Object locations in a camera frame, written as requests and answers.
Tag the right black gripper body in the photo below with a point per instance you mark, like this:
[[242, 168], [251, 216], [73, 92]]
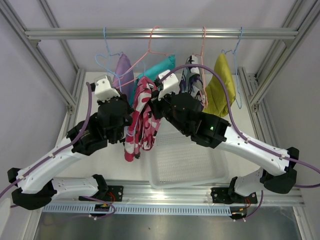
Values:
[[163, 108]]

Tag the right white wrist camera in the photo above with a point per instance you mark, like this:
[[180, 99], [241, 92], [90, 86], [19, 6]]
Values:
[[169, 85]]

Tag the teal trousers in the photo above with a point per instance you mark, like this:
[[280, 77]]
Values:
[[168, 64]]

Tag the aluminium frame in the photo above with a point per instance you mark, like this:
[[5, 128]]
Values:
[[32, 111]]

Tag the blue hanger of yellow trousers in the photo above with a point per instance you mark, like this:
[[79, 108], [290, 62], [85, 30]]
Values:
[[238, 98]]

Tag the pink hanger of camouflage trousers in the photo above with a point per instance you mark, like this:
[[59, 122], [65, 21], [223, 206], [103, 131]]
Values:
[[205, 101]]

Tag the aluminium hanging rail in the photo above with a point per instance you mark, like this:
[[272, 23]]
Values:
[[264, 33]]

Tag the grey purple camouflage trousers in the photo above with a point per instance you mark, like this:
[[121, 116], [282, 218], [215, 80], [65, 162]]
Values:
[[191, 82]]

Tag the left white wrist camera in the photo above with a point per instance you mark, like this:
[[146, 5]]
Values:
[[104, 90]]

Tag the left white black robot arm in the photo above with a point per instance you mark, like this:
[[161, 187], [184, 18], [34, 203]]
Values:
[[38, 184]]

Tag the pink camouflage trousers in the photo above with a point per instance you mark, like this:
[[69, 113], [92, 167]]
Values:
[[141, 134]]

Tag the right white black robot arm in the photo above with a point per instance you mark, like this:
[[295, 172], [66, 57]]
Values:
[[276, 172]]

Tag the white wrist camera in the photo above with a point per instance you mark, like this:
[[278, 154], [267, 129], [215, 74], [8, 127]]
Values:
[[104, 90], [169, 85]]

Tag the white plastic basket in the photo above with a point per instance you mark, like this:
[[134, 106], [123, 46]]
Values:
[[177, 162]]

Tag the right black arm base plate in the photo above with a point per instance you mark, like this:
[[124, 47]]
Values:
[[224, 195]]

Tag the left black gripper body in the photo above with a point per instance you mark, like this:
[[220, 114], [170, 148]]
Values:
[[129, 110]]

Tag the yellow trousers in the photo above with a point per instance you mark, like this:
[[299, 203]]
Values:
[[217, 101]]

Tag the pink hanger of teal trousers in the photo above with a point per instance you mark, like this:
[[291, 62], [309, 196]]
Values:
[[149, 51]]

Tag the light blue wire hanger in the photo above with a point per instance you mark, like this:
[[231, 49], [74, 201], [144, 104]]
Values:
[[109, 64]]

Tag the blue hanger of purple trousers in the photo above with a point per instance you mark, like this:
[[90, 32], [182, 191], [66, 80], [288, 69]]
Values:
[[109, 53]]

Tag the white slotted cable duct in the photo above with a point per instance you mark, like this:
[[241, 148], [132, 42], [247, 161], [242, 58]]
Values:
[[138, 209]]

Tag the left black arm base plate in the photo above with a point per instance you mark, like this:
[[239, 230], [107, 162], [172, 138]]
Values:
[[104, 200]]

